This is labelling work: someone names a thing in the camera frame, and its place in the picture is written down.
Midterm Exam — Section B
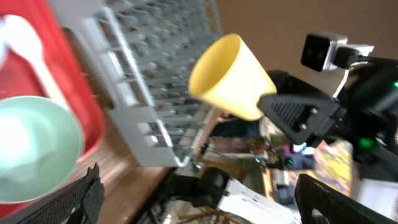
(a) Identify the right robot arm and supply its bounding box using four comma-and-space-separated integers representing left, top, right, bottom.
215, 56, 397, 181

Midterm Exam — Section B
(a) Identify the grey dishwasher rack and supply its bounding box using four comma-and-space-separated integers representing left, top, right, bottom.
50, 0, 222, 167

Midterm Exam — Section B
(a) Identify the mint green bowl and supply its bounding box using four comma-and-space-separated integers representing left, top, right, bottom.
1, 96, 85, 204

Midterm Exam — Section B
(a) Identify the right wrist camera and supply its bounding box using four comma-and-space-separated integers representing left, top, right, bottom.
301, 32, 374, 72

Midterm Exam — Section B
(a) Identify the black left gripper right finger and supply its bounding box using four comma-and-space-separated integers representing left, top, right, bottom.
294, 174, 395, 224

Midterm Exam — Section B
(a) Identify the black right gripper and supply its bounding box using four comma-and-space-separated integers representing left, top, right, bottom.
257, 65, 397, 155

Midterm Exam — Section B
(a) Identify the white plastic spoon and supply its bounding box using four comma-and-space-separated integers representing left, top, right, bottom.
3, 14, 70, 110

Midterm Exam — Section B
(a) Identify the yellow plastic cup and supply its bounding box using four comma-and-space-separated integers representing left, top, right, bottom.
188, 34, 277, 121

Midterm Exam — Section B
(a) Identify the red plastic tray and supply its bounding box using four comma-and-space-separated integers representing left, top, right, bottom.
0, 0, 106, 218

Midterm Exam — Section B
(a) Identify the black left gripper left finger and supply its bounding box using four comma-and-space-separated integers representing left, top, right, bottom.
1, 164, 105, 224

